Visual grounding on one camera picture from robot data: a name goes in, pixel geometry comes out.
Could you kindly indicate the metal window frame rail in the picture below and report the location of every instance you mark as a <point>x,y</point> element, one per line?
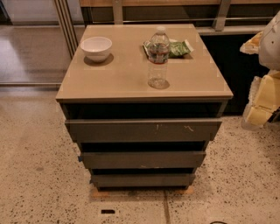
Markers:
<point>66,25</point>

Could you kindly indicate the grey drawer cabinet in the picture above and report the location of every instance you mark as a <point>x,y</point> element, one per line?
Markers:
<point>118,89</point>

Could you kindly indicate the white ceramic bowl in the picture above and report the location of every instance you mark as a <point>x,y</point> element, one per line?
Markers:
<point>96,49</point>

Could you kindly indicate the clear plastic water bottle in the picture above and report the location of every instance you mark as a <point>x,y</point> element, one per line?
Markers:
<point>158,51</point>

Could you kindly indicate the grey drawer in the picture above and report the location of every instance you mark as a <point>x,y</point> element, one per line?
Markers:
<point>143,130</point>
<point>142,180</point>
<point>142,160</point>

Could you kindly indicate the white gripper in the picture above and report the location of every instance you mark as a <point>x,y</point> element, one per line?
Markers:
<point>270,45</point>

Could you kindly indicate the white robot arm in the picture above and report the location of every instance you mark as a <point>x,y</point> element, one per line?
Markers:
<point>269,56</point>

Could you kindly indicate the green snack bag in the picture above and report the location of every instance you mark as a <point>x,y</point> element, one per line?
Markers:
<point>179,49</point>

